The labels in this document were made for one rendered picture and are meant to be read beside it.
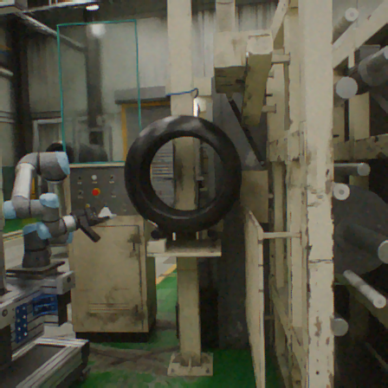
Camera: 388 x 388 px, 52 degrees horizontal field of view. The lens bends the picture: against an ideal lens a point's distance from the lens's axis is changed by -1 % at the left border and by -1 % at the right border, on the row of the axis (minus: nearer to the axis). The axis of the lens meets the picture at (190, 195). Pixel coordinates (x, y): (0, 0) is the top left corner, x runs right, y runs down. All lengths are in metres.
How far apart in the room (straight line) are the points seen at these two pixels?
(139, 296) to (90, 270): 0.39
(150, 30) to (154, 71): 1.16
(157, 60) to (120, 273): 9.75
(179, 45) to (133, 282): 1.57
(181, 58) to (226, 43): 0.67
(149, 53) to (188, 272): 10.26
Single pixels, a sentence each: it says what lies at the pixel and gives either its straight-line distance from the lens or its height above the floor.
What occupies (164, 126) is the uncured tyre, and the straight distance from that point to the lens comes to 1.96.
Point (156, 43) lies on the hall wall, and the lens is 12.24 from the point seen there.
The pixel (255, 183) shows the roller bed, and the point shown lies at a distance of 2.25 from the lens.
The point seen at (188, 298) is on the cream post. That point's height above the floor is 0.45.
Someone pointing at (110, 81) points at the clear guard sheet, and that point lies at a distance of 2.85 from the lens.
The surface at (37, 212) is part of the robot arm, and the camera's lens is 1.78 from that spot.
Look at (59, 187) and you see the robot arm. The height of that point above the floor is 1.15.
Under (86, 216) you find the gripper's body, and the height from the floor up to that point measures 1.02.
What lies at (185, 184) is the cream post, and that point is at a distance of 2.32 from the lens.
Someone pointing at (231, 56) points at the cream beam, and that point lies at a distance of 1.75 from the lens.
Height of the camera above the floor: 1.23
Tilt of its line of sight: 4 degrees down
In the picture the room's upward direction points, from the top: 2 degrees counter-clockwise
